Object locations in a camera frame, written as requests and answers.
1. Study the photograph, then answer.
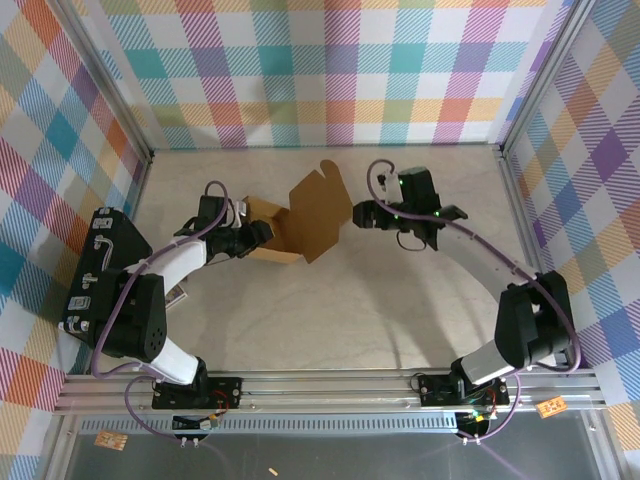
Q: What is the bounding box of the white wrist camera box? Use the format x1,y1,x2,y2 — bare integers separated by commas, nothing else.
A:
377,169,402,201
227,198,249,226

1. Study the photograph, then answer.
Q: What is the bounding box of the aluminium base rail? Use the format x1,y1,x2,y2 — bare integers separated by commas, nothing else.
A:
52,369,609,416

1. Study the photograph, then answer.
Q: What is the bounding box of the aluminium frame post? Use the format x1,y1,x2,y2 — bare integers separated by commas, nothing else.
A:
49,0,155,164
497,0,597,156

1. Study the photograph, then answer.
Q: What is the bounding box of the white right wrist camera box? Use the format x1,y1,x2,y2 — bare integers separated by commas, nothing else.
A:
377,169,402,201

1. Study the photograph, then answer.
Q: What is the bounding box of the perforated grey cable duct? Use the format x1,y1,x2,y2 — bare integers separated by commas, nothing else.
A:
79,412,461,436

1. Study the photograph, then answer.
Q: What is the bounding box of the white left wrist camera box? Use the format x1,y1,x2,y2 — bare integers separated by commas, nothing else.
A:
227,198,249,226

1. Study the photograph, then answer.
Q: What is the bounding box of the black case with metal handle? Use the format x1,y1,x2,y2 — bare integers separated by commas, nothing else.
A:
58,207,154,351

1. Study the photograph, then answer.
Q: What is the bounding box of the black connector bracket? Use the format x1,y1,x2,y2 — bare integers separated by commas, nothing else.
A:
457,407,496,444
172,412,221,446

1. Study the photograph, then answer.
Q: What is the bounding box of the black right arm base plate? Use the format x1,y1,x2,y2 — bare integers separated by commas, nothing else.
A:
417,372,511,407

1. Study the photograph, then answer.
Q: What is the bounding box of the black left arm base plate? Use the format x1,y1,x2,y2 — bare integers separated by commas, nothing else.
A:
151,375,244,411

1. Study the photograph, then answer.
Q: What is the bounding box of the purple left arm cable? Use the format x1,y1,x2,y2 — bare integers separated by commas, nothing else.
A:
90,180,236,444

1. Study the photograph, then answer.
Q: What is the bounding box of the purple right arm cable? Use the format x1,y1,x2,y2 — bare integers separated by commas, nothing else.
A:
367,159,584,444

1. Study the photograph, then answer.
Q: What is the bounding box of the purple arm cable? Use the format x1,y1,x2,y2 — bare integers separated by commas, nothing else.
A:
90,180,236,444
367,159,584,444

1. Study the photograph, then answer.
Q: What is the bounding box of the brown cardboard paper box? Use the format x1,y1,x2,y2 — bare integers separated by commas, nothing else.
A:
243,159,355,265

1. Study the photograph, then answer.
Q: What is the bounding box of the orange sticker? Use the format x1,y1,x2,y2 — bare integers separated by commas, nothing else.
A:
537,397,567,419
94,430,127,450

